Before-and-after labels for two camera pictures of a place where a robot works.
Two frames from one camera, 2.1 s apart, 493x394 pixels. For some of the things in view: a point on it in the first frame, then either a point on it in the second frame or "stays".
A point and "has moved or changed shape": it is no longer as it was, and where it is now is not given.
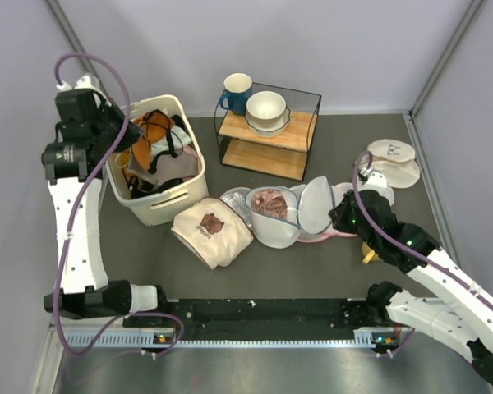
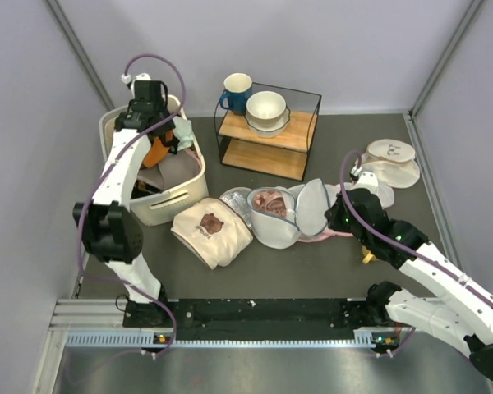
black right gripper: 338,213 stays
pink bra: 270,202 stays
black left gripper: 131,133 -> 166,128
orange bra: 154,123 has moved or changed shape
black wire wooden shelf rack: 283,156 stays
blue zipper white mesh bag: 278,216 stays
